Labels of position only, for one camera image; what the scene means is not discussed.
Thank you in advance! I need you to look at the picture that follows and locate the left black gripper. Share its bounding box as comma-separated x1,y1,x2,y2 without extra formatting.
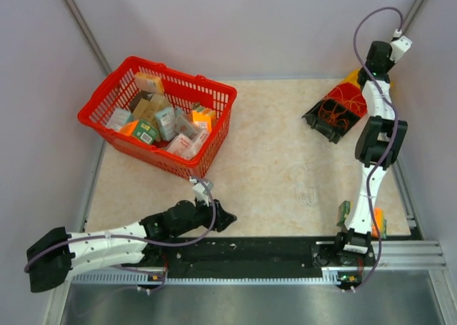
171,194,236,237

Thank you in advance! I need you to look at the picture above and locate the white wire tangle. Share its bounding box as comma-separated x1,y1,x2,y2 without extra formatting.
289,163,318,207

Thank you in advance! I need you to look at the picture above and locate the orange wire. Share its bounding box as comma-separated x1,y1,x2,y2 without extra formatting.
348,93,368,111
318,98,353,135

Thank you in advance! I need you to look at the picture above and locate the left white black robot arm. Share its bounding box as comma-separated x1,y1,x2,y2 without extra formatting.
24,199,237,293

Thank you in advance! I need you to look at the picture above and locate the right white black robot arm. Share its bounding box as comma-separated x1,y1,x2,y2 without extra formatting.
333,37,411,265

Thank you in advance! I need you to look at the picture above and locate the pink white box in basket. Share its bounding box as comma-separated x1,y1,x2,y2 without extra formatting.
166,130,209,160

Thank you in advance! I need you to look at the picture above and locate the bright orange pack in basket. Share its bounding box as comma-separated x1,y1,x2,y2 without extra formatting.
191,106,216,133

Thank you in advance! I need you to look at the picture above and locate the red plastic shopping basket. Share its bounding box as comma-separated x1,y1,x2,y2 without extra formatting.
77,56,237,179

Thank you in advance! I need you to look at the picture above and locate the pale blue box in basket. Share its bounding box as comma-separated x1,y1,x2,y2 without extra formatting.
154,106,176,141

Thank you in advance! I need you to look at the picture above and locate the green orange sponge pack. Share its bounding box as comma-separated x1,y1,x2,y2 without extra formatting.
336,201,387,239

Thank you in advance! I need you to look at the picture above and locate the green orange box in basket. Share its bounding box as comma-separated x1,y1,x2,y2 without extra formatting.
119,119,158,145

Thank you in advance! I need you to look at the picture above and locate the tan box in basket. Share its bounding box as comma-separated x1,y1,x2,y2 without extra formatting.
133,94,172,121

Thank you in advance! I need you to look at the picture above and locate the black plastic bin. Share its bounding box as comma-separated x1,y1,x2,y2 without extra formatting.
302,99,361,144

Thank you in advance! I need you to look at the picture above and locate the red plastic bin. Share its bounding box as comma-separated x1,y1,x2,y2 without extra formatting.
323,84,367,118

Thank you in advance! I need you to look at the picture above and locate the yellow plastic bin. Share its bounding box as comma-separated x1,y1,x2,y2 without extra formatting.
341,67,393,89

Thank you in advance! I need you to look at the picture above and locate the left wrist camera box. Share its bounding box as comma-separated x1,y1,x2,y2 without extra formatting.
189,176,214,206

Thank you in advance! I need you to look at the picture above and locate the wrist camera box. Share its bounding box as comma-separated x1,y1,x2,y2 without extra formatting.
390,29,412,64
189,176,214,206

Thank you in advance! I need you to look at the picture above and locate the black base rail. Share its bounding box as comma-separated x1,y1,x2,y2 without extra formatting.
71,235,447,286

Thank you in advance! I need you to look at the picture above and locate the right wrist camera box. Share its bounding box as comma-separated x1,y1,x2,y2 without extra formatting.
390,29,412,64

